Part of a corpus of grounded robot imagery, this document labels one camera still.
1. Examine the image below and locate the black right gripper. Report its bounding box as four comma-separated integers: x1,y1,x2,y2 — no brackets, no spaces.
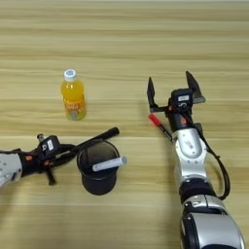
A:
146,70,207,133

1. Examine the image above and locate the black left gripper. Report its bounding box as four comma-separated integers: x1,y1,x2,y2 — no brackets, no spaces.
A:
18,132,86,187

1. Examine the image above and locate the black marker pen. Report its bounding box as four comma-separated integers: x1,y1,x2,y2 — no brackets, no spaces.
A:
66,126,121,159

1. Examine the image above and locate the orange juice bottle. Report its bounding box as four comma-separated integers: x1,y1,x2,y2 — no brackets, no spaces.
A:
60,68,88,122

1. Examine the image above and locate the right gripper labelled black box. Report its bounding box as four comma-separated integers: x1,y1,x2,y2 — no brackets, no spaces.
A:
169,88,195,113

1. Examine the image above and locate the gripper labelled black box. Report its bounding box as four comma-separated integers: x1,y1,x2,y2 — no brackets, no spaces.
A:
36,134,61,156
169,88,195,113

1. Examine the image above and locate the left gripper labelled black box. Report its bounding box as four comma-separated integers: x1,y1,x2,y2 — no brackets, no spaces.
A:
36,134,61,156

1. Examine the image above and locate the red marker pen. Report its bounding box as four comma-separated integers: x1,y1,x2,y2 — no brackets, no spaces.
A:
148,113,175,142

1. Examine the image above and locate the black pen cup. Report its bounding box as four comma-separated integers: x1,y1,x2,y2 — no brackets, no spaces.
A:
76,139,121,196

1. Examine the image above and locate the grey marker pen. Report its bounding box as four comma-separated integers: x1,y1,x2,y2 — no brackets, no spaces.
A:
91,156,128,173

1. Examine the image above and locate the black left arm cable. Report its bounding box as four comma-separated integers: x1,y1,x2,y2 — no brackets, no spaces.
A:
0,148,21,155

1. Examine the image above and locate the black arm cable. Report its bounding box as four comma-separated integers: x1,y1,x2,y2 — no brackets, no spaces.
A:
194,123,231,201
0,148,21,155

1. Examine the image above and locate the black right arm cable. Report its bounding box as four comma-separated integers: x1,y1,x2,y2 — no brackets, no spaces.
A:
194,123,231,201

